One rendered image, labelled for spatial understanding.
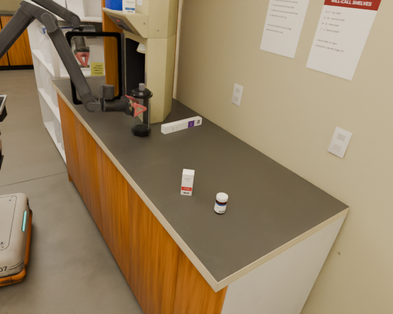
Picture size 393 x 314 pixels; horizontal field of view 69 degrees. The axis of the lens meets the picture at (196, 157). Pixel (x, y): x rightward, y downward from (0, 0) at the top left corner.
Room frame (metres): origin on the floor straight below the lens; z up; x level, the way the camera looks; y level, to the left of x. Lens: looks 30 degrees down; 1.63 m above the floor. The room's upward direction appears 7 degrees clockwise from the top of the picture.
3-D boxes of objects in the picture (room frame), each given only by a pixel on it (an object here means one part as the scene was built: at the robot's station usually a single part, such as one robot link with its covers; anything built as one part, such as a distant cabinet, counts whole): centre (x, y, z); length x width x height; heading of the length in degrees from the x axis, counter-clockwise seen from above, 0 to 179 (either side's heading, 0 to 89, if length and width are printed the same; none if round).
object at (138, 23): (1.62, 0.46, 1.46); 0.32 x 0.11 x 0.10; 38
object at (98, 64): (1.66, 0.63, 1.19); 0.30 x 0.01 x 0.40; 131
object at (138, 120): (1.40, 0.31, 1.06); 0.11 x 0.11 x 0.21
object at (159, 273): (1.55, 0.25, 0.45); 2.05 x 0.67 x 0.90; 38
